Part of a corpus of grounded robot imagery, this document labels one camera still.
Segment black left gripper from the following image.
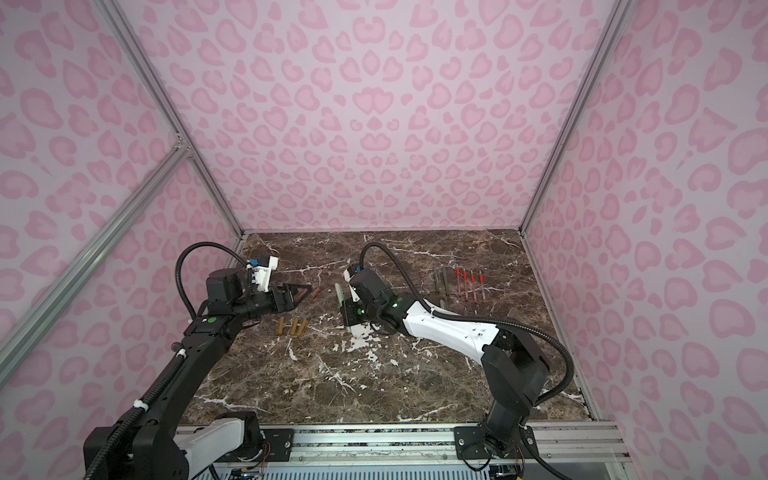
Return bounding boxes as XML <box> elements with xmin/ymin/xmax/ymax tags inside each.
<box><xmin>233</xmin><ymin>284</ymin><xmax>311</xmax><ymax>324</ymax></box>

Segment aluminium frame diagonal left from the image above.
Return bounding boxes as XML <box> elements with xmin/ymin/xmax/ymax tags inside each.
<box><xmin>1</xmin><ymin>142</ymin><xmax>188</xmax><ymax>385</ymax></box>

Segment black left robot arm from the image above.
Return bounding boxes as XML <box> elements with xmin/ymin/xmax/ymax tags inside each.
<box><xmin>83</xmin><ymin>268</ymin><xmax>313</xmax><ymax>479</ymax></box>

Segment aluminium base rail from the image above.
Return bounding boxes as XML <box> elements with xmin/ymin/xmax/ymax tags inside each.
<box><xmin>167</xmin><ymin>419</ymin><xmax>631</xmax><ymax>480</ymax></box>

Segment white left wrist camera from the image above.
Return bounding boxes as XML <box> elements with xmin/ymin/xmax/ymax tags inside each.
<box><xmin>248</xmin><ymin>254</ymin><xmax>279</xmax><ymax>293</ymax></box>

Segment left black corrugated cable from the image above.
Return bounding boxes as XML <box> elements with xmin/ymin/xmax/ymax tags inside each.
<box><xmin>175</xmin><ymin>241</ymin><xmax>248</xmax><ymax>319</ymax></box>

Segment right black corrugated cable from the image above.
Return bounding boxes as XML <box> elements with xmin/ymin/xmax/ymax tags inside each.
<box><xmin>358</xmin><ymin>241</ymin><xmax>576</xmax><ymax>407</ymax></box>

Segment black corrugated cable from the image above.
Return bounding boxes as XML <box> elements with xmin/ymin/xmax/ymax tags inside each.
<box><xmin>175</xmin><ymin>241</ymin><xmax>248</xmax><ymax>319</ymax></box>
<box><xmin>358</xmin><ymin>241</ymin><xmax>576</xmax><ymax>407</ymax></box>

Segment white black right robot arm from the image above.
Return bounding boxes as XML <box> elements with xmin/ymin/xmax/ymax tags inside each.
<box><xmin>341</xmin><ymin>266</ymin><xmax>550</xmax><ymax>460</ymax></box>

